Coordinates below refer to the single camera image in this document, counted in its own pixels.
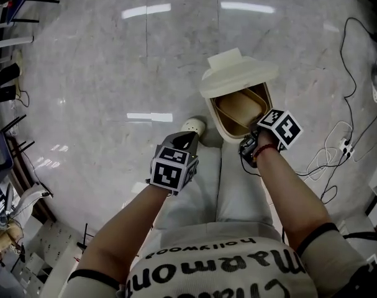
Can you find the person's white left shoe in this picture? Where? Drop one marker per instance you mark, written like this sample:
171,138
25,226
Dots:
192,125

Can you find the person's left forearm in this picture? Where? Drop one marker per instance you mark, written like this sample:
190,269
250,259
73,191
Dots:
120,228

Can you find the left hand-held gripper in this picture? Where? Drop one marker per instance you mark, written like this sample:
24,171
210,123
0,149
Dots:
169,172

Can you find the person's right forearm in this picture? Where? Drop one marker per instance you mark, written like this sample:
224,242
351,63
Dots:
287,191

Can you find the black bag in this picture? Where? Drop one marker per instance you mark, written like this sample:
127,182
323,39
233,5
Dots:
374,278

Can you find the white table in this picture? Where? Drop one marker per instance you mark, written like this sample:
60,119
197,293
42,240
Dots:
8,42

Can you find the white perforated panel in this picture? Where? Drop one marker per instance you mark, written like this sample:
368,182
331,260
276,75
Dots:
51,247

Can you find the white power strip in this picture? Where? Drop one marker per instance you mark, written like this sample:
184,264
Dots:
346,146

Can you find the cream trash bin with lid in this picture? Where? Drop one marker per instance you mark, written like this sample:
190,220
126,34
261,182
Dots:
238,70

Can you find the blue chair with black legs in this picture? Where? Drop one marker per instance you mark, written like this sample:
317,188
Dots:
2,154

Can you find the person's white printed shirt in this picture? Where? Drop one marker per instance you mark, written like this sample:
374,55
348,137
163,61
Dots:
207,269

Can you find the person's light trousers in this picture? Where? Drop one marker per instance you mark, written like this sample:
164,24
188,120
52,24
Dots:
238,182

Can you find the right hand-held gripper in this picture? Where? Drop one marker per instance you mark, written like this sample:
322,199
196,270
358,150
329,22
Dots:
284,127

